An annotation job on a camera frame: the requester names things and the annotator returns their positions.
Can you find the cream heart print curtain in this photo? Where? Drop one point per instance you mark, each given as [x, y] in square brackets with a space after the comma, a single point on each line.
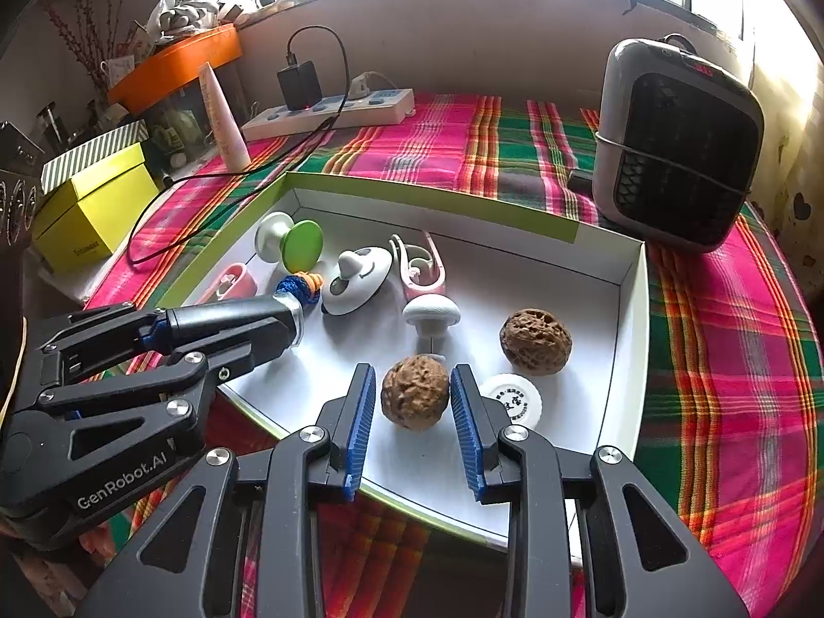
[795, 161]

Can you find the white mushroom shaped knob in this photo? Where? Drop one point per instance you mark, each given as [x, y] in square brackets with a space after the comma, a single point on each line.
[431, 312]

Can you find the brown walnut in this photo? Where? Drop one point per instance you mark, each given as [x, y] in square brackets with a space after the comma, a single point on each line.
[537, 341]
[415, 392]

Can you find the yellow box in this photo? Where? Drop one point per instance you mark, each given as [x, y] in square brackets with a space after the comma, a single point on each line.
[96, 219]

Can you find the dried red branches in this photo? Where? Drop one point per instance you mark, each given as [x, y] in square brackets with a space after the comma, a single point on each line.
[80, 32]

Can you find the pink white oblong case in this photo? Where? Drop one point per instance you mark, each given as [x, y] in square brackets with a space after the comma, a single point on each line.
[235, 280]

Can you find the white plug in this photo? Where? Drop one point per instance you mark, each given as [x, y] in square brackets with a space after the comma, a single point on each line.
[364, 85]

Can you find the blue orange knitted toy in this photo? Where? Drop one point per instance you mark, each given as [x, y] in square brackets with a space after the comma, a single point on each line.
[299, 288]

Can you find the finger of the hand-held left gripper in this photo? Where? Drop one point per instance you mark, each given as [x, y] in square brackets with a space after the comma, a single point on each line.
[152, 337]
[212, 367]

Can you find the green white spool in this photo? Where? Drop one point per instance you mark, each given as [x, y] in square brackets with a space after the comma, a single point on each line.
[302, 244]

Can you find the green white striped box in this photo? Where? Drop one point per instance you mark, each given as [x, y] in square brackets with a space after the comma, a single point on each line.
[96, 151]

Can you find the white paper bundle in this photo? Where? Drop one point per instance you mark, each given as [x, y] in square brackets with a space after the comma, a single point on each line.
[180, 9]

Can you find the green white cardboard box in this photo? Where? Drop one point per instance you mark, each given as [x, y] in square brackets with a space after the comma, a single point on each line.
[579, 335]

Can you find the white round cap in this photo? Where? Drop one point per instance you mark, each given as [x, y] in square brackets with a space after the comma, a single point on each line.
[512, 402]

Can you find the white power strip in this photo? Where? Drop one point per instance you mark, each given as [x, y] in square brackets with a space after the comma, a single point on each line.
[360, 112]

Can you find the pink white clip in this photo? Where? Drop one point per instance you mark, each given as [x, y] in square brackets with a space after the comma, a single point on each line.
[425, 280]

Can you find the white panda face gadget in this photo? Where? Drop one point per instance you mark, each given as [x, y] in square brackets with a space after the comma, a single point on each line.
[357, 283]

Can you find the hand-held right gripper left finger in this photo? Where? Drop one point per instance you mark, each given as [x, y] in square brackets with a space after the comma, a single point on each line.
[360, 431]

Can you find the orange tray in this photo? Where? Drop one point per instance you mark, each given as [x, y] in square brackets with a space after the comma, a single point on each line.
[174, 64]

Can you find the pink green plaid blanket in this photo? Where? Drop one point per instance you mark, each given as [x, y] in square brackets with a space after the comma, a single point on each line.
[721, 367]

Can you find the cream lotion tube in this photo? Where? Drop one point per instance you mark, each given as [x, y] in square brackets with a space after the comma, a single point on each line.
[225, 122]

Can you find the silver knobbed device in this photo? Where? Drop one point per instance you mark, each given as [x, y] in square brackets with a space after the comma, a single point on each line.
[19, 186]

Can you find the grey black fan heater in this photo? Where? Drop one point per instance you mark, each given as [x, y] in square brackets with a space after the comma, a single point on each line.
[676, 148]

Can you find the glass tank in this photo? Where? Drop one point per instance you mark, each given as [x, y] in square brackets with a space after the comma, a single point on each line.
[186, 122]

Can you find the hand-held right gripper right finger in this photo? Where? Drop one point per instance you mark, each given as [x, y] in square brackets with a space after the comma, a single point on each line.
[465, 431]

